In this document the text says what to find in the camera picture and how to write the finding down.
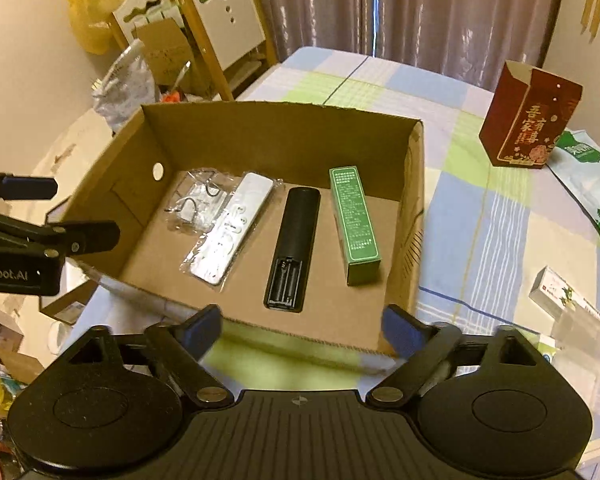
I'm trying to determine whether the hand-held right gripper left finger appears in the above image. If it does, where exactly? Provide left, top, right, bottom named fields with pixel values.
left=55, top=304, right=236, bottom=411

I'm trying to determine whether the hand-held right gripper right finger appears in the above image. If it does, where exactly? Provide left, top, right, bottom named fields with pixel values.
left=365, top=304, right=548, bottom=406

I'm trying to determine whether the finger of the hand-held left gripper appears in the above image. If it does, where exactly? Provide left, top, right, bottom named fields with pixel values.
left=0, top=210, right=121, bottom=257
left=0, top=172, right=59, bottom=206

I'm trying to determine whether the white remote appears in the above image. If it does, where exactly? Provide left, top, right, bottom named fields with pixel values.
left=181, top=172, right=276, bottom=292

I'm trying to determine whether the clear plastic bag with hooks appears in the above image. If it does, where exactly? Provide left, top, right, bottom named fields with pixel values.
left=164, top=167, right=232, bottom=234

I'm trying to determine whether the green and white medicine box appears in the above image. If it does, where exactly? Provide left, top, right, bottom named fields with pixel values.
left=328, top=165, right=383, bottom=287

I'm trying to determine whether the black remote control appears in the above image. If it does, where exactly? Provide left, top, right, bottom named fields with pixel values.
left=263, top=186, right=322, bottom=310

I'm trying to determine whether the white medicine box bird print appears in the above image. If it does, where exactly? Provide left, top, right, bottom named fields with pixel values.
left=528, top=265, right=600, bottom=332

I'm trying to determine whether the checkered cloth-covered desktop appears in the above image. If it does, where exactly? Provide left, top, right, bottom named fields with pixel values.
left=87, top=46, right=600, bottom=392

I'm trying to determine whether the white crumpled plastic bag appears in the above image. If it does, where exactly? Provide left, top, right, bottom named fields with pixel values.
left=92, top=40, right=159, bottom=134

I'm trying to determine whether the yellow plastic bag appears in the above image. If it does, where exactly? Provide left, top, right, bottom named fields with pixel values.
left=64, top=0, right=144, bottom=56

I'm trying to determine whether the small brown cardboard box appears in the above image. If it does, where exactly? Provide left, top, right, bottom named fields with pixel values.
left=135, top=17, right=207, bottom=99

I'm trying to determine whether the small white carved chair back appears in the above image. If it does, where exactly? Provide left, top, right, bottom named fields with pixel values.
left=110, top=0, right=182, bottom=62

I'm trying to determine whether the red gift box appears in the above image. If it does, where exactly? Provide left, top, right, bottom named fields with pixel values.
left=478, top=59, right=584, bottom=169

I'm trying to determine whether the green printed snack bag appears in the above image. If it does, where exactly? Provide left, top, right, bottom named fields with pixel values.
left=546, top=129, right=600, bottom=257

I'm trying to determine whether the large white carved chair back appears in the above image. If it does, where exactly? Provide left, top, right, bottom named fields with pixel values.
left=176, top=0, right=279, bottom=102

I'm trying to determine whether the mauve shiny curtain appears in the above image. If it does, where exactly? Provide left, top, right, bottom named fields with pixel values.
left=241, top=0, right=567, bottom=94

